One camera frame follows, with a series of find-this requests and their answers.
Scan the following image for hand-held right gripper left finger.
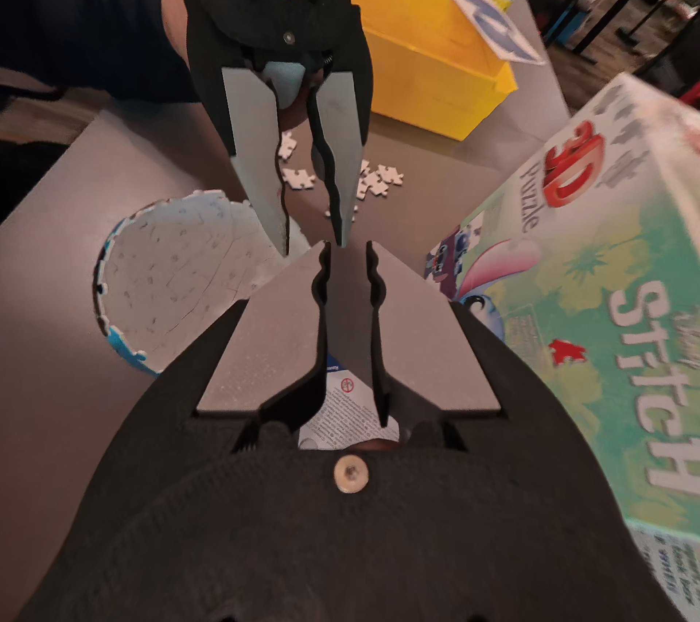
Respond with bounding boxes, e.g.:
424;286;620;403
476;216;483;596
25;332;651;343
196;240;332;434

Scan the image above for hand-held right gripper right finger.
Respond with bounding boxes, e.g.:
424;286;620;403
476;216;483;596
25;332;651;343
365;240;502;428

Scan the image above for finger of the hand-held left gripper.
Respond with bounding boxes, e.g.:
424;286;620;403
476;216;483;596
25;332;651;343
221;66;291;257
306;72;365;249

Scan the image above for puzzle pieces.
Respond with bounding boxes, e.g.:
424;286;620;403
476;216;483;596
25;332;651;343
276;130;405;223

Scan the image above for yellow plastic bin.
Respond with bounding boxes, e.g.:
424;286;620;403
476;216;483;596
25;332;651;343
328;0;519;142

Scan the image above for partly built puzzle ball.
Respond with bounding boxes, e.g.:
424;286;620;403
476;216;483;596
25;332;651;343
92;190;312;378

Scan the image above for person's left forearm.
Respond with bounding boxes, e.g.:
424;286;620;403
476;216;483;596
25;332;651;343
0;0;200;103

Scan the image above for colourful cardboard puzzle box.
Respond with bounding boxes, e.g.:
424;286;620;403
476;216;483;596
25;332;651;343
424;72;700;530

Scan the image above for person's left hand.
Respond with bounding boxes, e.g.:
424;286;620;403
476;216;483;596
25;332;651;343
161;0;199;71

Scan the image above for white paper leaflet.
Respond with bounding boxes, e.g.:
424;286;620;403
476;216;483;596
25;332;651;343
298;356;400;450

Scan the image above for printed paper sheet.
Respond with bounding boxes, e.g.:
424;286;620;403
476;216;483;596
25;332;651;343
448;0;545;66

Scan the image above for instruction sheet board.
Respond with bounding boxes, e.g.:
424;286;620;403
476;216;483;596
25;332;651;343
626;518;700;622

